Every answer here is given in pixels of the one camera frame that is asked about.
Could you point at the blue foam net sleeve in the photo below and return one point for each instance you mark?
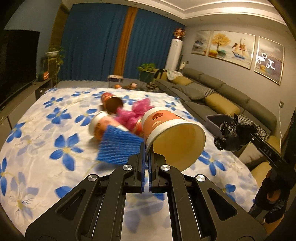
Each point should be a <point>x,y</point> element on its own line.
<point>117,146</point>

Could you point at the red gold paper cup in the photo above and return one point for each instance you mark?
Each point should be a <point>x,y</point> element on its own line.
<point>111,102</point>

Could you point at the far patterned cushion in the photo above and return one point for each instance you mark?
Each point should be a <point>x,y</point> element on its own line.
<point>203,89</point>

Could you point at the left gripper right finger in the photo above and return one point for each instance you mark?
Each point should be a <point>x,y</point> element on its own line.
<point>199,210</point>

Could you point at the tree and ship painting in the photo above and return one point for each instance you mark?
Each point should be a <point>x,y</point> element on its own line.
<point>236,48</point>

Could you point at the plant on stand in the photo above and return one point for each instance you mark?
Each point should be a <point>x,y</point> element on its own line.
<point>52,62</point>

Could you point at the dark grey trash bin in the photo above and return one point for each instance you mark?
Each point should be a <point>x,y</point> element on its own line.
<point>217,125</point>

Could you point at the flower decoration on conditioner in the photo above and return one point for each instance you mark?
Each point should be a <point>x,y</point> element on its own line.
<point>179,33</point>

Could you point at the orange curtain strip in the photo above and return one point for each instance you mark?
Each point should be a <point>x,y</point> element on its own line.
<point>124,40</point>

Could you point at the grey cushion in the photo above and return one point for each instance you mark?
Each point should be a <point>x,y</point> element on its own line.
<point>190,92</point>

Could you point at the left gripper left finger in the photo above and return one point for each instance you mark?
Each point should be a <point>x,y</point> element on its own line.
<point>94,208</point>

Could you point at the orange white paper cup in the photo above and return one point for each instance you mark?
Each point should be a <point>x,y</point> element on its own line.
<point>180,141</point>

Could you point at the blue curtains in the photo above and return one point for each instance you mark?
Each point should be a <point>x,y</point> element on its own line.
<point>92,34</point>

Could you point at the potted green plant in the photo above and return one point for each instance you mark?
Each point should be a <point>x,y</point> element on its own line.
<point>146,72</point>

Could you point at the tv cabinet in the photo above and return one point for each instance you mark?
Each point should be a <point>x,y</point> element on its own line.
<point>19,104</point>

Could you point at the patterned black white cushion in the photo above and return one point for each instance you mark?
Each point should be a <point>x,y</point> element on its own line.
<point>259,130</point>

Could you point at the grey sectional sofa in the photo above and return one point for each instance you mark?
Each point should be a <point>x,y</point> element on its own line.
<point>198,109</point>

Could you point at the right framed painting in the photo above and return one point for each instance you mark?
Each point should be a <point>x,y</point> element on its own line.
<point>270,59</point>

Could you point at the black plastic bag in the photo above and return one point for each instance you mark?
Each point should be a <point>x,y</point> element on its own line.
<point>235,134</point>

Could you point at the far mustard cushion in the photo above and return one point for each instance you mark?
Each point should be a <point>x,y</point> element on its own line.
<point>181,80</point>

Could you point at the black television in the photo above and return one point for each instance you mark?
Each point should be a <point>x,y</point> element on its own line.
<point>18,61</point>

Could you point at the mustard cushion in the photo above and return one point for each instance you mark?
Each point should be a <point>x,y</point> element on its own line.
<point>181,80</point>
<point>221,105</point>

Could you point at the white standing air conditioner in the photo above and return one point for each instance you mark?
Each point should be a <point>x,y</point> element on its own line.
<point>174,54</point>

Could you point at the apple print paper cup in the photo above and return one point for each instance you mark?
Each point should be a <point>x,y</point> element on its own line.
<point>100,122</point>

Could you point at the dark coffee table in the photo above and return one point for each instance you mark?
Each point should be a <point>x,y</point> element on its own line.
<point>119,82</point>

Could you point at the left small painting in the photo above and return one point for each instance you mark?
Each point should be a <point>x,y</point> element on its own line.
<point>201,42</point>

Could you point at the floral blue white tablecloth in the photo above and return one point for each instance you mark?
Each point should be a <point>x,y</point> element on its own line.
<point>49,151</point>

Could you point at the pink plastic bag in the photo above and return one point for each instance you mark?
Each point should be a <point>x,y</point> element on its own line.
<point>129,118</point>

